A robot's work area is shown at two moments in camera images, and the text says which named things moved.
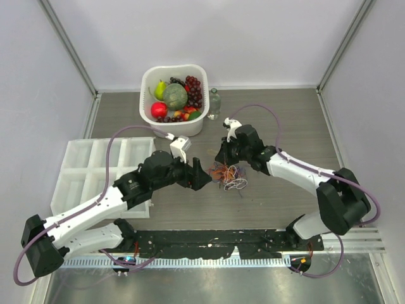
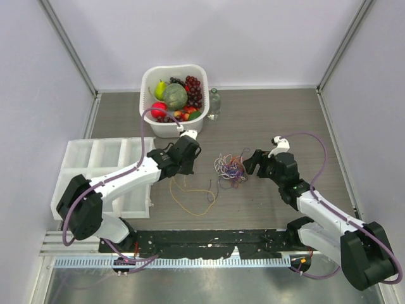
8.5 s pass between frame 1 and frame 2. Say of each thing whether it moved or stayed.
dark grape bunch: stayed
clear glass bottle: stayed
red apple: stayed
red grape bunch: stayed
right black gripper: moved
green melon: stayed
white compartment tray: stayed
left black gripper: moved
